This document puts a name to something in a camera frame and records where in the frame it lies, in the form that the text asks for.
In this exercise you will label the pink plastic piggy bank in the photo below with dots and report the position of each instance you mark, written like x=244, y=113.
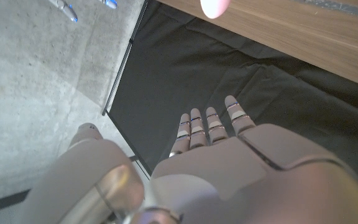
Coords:
x=214, y=7

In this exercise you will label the black backdrop frame pole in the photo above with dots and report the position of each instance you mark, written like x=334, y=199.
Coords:
x=123, y=62

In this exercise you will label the black backdrop curtain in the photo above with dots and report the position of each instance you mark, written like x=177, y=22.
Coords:
x=182, y=68

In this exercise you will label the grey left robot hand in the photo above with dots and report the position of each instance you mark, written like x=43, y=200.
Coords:
x=228, y=180

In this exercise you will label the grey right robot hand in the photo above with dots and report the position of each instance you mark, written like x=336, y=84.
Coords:
x=65, y=7

